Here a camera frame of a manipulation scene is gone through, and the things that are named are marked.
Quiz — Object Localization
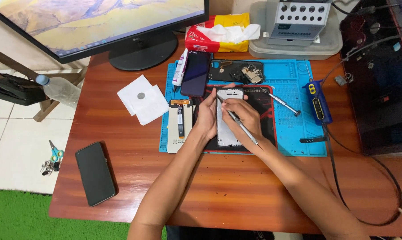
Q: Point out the blue green scissors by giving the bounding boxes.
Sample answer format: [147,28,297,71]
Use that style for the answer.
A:
[48,140,65,163]

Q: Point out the slim silver precision screwdriver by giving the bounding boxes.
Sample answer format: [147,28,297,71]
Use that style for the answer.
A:
[216,95,259,146]

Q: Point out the black case with red edge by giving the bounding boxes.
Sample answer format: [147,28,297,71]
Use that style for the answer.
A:
[339,0,402,156]

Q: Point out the blue silicone repair mat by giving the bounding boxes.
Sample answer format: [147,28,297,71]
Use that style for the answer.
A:
[159,59,328,157]

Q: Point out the grey tool holder with holes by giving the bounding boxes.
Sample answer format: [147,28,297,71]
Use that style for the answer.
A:
[267,0,333,47]

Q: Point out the black red mouse pad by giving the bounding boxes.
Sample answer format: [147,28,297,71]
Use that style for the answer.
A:
[192,84,278,154]

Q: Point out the green grass carpet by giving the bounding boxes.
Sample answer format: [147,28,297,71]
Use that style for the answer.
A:
[0,188,167,240]

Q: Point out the black tweezers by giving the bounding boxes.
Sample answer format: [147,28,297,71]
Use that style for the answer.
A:
[299,136,329,144]

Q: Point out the black phone back cover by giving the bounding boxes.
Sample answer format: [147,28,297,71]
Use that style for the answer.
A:
[208,59,265,85]

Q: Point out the person's right hand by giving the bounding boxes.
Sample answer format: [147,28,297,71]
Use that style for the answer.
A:
[221,98,267,153]

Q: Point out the grey plastic container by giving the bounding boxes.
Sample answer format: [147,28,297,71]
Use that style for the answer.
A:
[249,0,343,61]

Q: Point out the black smartphone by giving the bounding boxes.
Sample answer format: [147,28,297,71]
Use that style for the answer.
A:
[75,141,116,207]

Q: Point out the phone display with flex cable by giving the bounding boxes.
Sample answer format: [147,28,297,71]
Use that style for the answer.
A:
[167,99,194,154]

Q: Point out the white glue tube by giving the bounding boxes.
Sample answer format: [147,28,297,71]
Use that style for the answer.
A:
[172,48,189,93]

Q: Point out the silver knurled screwdriver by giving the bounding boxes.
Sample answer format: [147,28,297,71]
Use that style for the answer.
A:
[260,88,302,117]

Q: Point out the person's left hand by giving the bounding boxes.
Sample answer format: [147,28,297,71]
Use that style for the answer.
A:
[194,83,249,142]

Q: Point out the white phone frame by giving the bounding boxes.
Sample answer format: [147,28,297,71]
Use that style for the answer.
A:
[216,87,245,148]

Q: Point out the clear plastic water bottle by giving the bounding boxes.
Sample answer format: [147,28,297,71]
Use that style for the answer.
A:
[35,74,82,109]

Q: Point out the dark purple smartphone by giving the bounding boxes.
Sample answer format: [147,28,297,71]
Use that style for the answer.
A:
[180,51,211,98]

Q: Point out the wooden frame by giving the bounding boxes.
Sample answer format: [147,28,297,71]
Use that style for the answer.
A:
[0,45,88,123]

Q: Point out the red yellow tissue pack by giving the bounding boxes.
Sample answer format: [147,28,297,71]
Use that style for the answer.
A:
[184,13,251,54]

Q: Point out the black computer monitor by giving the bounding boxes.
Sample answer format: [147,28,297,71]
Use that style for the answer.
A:
[0,0,210,72]

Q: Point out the blue soldering iron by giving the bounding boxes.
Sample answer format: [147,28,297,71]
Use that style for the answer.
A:
[302,64,333,126]

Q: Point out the person's dark trousers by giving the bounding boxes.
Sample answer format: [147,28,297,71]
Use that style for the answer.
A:
[165,226,275,240]

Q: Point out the black bag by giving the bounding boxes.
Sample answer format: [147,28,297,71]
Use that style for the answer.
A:
[0,73,48,107]

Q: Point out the black cable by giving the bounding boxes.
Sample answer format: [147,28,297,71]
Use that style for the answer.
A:
[322,123,402,227]

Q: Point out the bunch of keys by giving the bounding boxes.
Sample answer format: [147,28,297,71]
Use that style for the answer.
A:
[40,160,61,177]

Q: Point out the white tissue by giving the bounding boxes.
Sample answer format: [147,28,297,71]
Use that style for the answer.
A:
[196,23,261,44]

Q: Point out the grey cable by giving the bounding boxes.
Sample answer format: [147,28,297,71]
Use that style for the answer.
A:
[320,35,402,86]

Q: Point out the white paper square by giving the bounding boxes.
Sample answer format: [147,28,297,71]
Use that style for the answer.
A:
[117,75,153,117]
[131,85,170,126]

